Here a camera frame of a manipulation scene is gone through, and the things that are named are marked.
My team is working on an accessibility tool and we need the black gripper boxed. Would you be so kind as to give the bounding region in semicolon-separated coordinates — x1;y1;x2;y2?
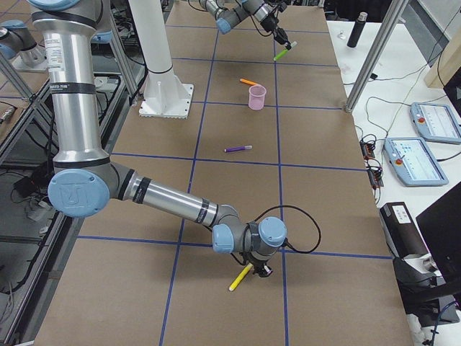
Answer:
240;252;273;278
261;16;292;50

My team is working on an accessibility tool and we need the pink mesh pen holder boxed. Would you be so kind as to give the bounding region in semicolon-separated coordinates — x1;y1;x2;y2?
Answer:
248;84;267;110

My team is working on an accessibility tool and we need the black computer monitor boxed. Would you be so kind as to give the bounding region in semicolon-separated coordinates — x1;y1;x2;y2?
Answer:
416;71;461;289

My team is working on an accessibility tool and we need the black water bottle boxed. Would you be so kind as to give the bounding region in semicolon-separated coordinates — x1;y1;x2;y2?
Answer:
346;12;368;48

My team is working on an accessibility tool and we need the far teach pendant tablet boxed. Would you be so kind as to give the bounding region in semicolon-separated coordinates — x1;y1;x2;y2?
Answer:
410;102;460;144

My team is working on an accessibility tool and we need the near teach pendant tablet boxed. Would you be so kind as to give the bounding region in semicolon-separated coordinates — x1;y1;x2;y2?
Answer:
384;137;449;187

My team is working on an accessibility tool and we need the aluminium frame post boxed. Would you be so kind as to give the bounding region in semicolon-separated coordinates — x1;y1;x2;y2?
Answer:
344;0;409;113

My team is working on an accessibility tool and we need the purple highlighter pen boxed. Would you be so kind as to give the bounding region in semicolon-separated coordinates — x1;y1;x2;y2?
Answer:
224;145;253;153

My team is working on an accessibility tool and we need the yellow highlighter pen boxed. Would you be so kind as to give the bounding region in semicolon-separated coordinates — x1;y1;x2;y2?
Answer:
228;264;253;292

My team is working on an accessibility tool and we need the orange highlighter pen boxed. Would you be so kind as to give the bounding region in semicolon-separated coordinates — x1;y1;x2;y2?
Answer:
239;79;259;86

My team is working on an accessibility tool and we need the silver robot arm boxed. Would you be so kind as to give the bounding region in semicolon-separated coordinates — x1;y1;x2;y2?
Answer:
27;1;287;278
188;0;295;50

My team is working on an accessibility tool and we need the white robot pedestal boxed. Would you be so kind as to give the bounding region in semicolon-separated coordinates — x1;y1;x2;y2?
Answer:
129;0;194;119

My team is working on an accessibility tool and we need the teach pendant tablet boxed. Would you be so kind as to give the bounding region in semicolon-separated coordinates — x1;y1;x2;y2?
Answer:
410;102;460;144
384;137;449;187

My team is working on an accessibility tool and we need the green highlighter pen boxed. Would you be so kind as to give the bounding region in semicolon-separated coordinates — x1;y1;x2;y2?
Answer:
273;41;297;61

